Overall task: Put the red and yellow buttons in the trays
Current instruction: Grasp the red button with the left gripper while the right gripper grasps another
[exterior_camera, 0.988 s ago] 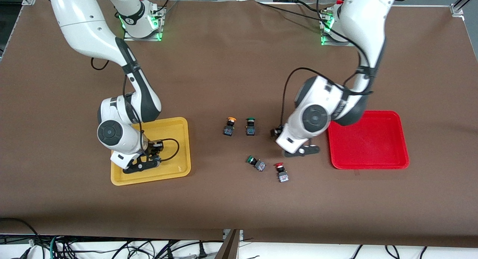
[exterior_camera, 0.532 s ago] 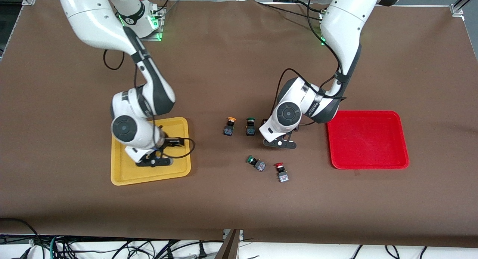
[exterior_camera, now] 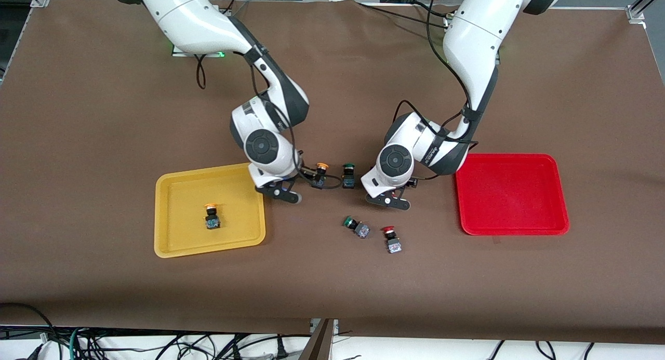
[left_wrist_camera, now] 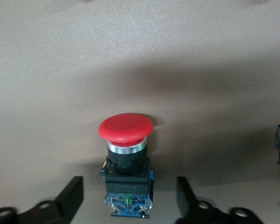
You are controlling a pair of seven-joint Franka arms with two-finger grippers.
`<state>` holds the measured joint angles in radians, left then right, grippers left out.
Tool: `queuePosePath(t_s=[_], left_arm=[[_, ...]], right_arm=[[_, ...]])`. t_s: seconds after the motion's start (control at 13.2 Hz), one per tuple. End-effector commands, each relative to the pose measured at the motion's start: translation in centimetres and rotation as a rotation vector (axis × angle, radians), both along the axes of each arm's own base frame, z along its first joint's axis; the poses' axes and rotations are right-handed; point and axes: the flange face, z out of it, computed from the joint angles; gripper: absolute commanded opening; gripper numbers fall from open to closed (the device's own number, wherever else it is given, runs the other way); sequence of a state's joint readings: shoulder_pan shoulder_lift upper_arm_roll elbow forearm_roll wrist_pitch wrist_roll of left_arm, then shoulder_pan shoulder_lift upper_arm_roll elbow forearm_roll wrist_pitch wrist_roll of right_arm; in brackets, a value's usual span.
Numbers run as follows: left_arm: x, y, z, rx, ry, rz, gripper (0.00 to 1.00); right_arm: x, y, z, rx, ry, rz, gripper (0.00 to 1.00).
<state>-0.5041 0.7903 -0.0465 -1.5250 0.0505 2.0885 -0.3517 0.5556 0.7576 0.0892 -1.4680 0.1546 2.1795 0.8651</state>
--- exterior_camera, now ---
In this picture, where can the table leg profile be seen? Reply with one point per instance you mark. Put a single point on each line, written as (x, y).
(322, 342)

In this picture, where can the yellow push button switch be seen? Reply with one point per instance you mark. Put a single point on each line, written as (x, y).
(322, 167)
(212, 221)

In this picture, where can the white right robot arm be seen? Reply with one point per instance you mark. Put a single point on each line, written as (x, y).
(182, 17)

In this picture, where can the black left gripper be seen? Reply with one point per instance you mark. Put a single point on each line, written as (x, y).
(409, 183)

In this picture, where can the yellow plastic tray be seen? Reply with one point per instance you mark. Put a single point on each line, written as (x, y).
(187, 230)

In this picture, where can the red plastic tray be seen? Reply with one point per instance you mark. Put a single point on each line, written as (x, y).
(511, 194)

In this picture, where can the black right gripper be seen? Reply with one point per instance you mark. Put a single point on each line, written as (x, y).
(307, 171)

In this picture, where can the red push button switch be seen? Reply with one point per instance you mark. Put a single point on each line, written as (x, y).
(393, 241)

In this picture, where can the green push button switch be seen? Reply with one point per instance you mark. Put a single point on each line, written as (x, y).
(357, 228)
(348, 177)

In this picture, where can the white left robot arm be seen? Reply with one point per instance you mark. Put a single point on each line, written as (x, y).
(473, 32)

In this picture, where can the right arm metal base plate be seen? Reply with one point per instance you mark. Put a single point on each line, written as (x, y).
(179, 52)

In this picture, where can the black power plug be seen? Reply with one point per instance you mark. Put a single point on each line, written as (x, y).
(282, 349)

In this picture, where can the large table cover sheet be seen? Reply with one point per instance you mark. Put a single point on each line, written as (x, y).
(332, 287)

